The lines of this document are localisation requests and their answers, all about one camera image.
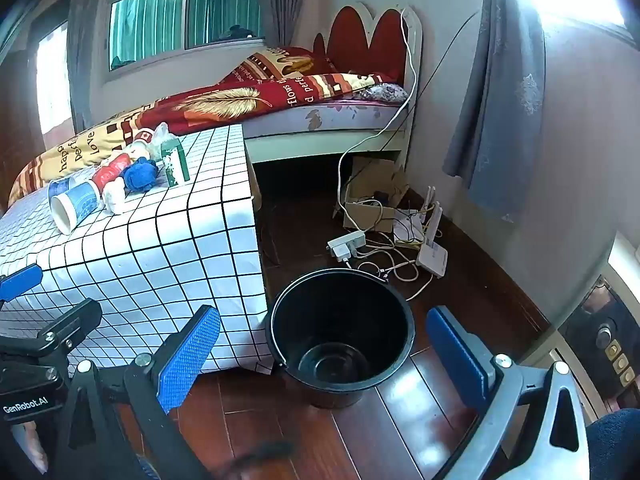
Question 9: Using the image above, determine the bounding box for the table with checked tablecloth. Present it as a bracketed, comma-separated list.
[0, 124, 275, 376]

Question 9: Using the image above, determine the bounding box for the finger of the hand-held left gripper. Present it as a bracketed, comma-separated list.
[0, 298, 103, 361]
[0, 263, 44, 306]

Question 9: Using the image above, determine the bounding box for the white printed packet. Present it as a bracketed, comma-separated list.
[102, 180, 132, 216]

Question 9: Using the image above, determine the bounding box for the green carton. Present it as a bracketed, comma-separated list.
[160, 137, 191, 187]

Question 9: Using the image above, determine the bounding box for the clear plastic bag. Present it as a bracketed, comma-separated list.
[150, 121, 173, 153]

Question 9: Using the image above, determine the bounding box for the blue grey curtain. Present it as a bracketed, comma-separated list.
[442, 0, 548, 223]

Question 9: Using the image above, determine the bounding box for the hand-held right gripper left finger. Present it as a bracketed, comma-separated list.
[47, 305, 222, 480]

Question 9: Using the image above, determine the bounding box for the white framed window green screen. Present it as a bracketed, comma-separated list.
[107, 0, 266, 73]

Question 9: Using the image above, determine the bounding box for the blue white paper cup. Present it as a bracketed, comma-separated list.
[47, 175, 83, 201]
[50, 180, 101, 236]

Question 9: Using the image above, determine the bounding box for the black plastic bucket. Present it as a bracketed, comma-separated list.
[265, 268, 417, 409]

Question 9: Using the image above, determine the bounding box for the red white paper cup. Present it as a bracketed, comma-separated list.
[120, 129, 156, 161]

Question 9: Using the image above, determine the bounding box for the cardboard box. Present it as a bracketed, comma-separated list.
[342, 157, 411, 233]

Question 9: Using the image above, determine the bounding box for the grey floral pillow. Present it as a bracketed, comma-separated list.
[352, 82, 411, 106]

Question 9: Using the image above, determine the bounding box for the cream bedside cabinet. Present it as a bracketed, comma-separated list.
[517, 232, 640, 423]

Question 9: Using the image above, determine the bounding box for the red plastic bag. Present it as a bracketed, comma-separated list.
[91, 152, 132, 196]

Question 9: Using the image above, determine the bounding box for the bed with red blanket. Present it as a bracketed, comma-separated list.
[7, 46, 401, 208]

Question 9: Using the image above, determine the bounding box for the person's right leg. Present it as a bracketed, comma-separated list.
[585, 407, 640, 480]

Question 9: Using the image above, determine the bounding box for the blue cloth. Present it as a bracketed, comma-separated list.
[122, 156, 160, 193]

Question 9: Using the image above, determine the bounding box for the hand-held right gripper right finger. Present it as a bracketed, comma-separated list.
[426, 306, 601, 480]

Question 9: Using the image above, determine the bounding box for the person's left hand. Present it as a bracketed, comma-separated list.
[9, 420, 49, 474]

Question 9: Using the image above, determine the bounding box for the white router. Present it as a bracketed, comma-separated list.
[417, 186, 448, 278]

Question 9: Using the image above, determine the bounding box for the white power cable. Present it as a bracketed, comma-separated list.
[336, 7, 418, 241]

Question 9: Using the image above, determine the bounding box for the white power strip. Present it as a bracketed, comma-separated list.
[327, 230, 368, 263]

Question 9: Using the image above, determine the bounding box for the lilac floral mattress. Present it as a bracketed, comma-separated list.
[240, 97, 408, 138]

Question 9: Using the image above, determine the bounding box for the white bed frame red headboard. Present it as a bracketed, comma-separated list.
[240, 2, 425, 171]

